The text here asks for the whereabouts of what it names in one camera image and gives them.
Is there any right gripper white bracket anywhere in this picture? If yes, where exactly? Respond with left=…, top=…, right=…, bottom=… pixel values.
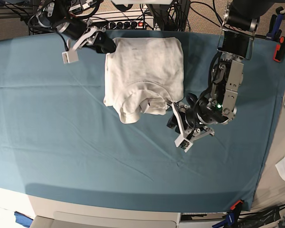
left=62, top=26, right=116, bottom=64

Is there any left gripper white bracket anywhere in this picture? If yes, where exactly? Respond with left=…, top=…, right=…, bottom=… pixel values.
left=166, top=101, right=215, bottom=152

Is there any white T-shirt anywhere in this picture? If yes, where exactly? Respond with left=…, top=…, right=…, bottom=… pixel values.
left=104, top=37, right=184, bottom=124

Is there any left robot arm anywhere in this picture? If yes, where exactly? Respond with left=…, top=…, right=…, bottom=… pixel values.
left=167, top=0, right=274, bottom=152

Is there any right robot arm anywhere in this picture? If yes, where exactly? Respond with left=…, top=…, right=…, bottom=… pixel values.
left=28, top=0, right=116, bottom=64

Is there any white power strip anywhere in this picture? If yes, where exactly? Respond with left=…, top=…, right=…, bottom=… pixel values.
left=91, top=8, right=156, bottom=30

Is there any teal table cloth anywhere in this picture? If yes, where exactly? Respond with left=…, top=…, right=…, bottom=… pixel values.
left=0, top=34, right=285, bottom=212

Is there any orange black table clamp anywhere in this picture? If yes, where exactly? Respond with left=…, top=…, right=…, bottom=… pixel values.
left=230, top=199, right=244, bottom=214

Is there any blue black clamp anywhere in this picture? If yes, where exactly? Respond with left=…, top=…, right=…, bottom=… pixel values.
left=212, top=212, right=239, bottom=228

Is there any orange black clamp upper right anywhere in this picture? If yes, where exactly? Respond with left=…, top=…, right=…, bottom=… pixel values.
left=273, top=37, right=285, bottom=62

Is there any blue clamp upper right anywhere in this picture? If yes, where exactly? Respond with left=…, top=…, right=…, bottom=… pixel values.
left=255, top=14, right=284, bottom=42

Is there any beige plastic bin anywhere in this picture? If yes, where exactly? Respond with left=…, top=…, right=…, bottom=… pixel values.
left=31, top=211, right=177, bottom=228

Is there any blue cloth on floor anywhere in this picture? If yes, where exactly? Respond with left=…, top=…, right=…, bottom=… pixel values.
left=14, top=211, right=33, bottom=228

